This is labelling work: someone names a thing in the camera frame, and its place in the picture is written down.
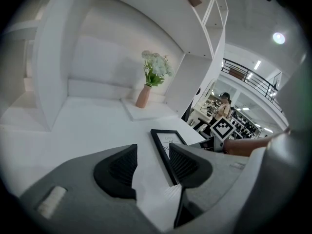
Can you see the round ceiling lamp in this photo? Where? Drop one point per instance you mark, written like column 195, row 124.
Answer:
column 278, row 38

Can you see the black balcony railing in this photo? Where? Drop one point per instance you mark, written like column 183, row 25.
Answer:
column 253, row 78

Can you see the white flower bouquet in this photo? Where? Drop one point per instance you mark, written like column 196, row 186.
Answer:
column 158, row 67

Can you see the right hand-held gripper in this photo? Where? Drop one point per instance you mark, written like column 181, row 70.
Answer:
column 223, row 129

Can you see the black framed nature picture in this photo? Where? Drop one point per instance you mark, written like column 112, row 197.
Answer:
column 159, row 145

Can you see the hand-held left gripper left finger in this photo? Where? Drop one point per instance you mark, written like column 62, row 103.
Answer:
column 85, row 191

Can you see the white desk with shelves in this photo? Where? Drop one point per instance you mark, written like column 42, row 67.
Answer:
column 85, row 130

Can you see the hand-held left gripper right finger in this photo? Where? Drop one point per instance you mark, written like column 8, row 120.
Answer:
column 214, row 174

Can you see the pink vase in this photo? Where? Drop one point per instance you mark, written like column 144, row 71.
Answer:
column 143, row 97

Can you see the person's right forearm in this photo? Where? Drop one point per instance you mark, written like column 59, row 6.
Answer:
column 243, row 146

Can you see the white shelving unit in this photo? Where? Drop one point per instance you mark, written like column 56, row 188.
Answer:
column 146, row 21

